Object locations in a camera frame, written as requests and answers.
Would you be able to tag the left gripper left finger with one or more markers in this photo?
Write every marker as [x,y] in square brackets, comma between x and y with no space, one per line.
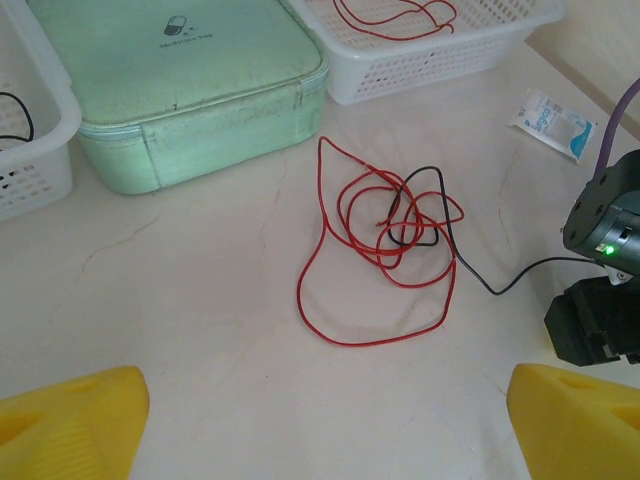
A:
[70,430]

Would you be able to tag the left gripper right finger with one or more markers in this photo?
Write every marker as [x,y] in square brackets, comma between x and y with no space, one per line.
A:
[580,430]

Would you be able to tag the white blue surgical packet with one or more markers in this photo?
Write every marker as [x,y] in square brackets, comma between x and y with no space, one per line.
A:
[550,125]

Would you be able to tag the white table cloth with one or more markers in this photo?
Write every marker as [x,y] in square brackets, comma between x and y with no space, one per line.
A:
[200,300]

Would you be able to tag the white perforated plastic basket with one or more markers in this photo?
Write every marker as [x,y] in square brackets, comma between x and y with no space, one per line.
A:
[55,115]
[425,65]

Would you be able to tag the mint green lidded box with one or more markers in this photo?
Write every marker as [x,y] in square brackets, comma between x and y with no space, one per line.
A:
[175,90]

